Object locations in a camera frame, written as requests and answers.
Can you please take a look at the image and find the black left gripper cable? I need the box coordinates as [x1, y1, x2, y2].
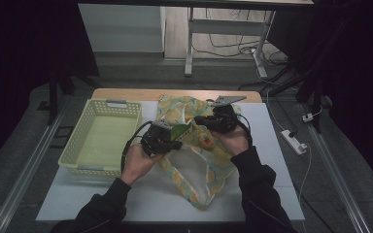
[119, 120, 153, 173]

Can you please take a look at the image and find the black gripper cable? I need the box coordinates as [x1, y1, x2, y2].
[235, 113, 254, 147]
[119, 120, 153, 173]

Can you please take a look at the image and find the black stand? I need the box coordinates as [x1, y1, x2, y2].
[295, 64, 325, 134]
[47, 61, 101, 125]

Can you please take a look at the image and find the pale green plastic basket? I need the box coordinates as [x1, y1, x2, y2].
[57, 98, 143, 179]

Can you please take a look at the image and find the black floor plate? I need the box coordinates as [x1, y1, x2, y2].
[49, 125, 76, 150]

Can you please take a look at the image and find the aluminium floor rail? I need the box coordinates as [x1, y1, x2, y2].
[299, 103, 372, 233]
[0, 96, 71, 233]

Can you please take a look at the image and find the thin white cable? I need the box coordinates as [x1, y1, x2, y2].
[299, 144, 314, 202]

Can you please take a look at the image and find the orange print fabric bag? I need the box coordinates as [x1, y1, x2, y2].
[155, 94, 244, 211]

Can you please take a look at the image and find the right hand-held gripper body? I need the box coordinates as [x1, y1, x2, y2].
[210, 95, 248, 134]

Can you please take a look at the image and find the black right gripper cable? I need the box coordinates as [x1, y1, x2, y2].
[235, 113, 254, 147]

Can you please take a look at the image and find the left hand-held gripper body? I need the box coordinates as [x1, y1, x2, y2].
[140, 120, 173, 156]

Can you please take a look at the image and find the person's left hand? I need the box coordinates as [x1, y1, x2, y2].
[120, 143, 166, 186]

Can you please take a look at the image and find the white power strip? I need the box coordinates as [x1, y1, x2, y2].
[280, 129, 308, 155]

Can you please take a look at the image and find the person's right hand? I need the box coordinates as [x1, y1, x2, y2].
[212, 124, 253, 157]

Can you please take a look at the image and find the white cabinet panel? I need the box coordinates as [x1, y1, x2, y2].
[78, 3, 166, 54]

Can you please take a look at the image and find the white table cover sheet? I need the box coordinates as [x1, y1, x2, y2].
[36, 100, 305, 224]

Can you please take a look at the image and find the white desk frame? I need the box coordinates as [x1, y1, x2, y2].
[184, 7, 276, 79]

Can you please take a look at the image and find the small red white packet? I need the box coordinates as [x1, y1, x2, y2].
[198, 135, 217, 150]

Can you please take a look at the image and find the black floor cable bundle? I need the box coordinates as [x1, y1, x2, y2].
[192, 8, 289, 66]

